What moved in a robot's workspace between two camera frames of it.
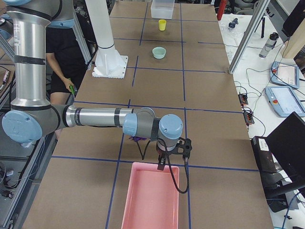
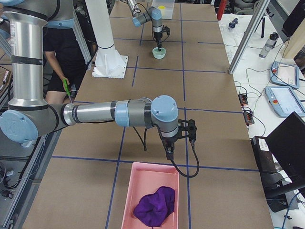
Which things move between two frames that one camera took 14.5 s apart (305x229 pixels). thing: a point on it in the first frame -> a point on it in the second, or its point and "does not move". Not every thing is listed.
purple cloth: x=137 y=139 -> x=152 y=209
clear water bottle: x=269 y=45 does not move
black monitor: x=287 y=144 does not move
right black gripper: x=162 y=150 -> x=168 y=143
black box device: x=265 y=158 does not move
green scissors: x=73 y=90 -> x=66 y=88
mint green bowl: x=159 y=52 does not move
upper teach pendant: x=284 y=74 does not move
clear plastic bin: x=162 y=9 does not move
